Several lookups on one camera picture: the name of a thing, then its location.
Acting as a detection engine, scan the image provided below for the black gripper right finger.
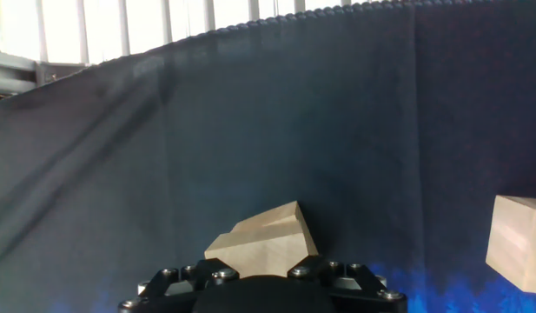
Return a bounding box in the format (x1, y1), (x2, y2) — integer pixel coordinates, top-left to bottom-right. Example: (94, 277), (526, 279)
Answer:
(286, 255), (408, 313)

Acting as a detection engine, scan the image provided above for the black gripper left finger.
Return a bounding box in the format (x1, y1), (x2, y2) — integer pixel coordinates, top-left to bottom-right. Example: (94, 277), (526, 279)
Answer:
(117, 257), (242, 313)

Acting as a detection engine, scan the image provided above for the blue black landscape cloth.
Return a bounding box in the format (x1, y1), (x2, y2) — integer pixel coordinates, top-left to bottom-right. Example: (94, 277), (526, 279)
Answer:
(0, 0), (536, 313)

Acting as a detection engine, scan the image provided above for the grey aluminium profile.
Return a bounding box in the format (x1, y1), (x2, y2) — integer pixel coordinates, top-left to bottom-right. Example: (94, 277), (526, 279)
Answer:
(0, 46), (91, 102)

